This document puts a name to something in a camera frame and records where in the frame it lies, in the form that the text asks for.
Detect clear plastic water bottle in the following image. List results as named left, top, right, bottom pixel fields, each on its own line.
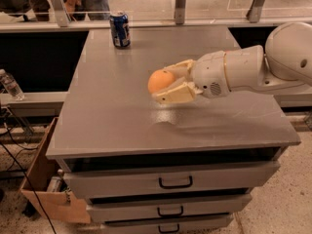
left=0, top=69, right=24, bottom=100

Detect grey drawer cabinet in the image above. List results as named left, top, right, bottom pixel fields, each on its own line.
left=45, top=24, right=302, bottom=234

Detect middle grey drawer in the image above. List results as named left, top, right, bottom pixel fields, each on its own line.
left=87, top=194, right=252, bottom=222

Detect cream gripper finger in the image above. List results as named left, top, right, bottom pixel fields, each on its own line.
left=163, top=59, right=195, bottom=81
left=151, top=78, right=203, bottom=104

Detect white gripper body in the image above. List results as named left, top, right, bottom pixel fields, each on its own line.
left=191, top=51, right=230, bottom=98

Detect brown cardboard box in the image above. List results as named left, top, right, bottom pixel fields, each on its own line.
left=19, top=116, right=92, bottom=225

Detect person legs in jeans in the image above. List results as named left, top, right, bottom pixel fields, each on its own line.
left=22, top=0, right=111, bottom=22

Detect metal railing frame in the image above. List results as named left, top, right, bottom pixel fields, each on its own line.
left=0, top=0, right=312, bottom=34

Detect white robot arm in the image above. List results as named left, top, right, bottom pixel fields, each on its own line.
left=147, top=22, right=312, bottom=104

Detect black cable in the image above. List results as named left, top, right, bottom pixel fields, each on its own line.
left=0, top=104, right=59, bottom=234

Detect black office chair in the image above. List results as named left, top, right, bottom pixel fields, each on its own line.
left=0, top=0, right=31, bottom=21

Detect blue soda can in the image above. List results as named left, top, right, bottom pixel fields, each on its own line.
left=109, top=11, right=131, bottom=48

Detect grey drawer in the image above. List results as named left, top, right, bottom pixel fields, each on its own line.
left=64, top=161, right=280, bottom=199
left=87, top=194, right=252, bottom=222
left=100, top=214, right=233, bottom=234

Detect orange fruit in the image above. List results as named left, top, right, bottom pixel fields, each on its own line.
left=147, top=69, right=176, bottom=94

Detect bottom grey drawer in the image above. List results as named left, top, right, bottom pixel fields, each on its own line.
left=100, top=214, right=233, bottom=234

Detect top grey drawer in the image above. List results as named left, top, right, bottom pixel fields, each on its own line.
left=64, top=161, right=280, bottom=199

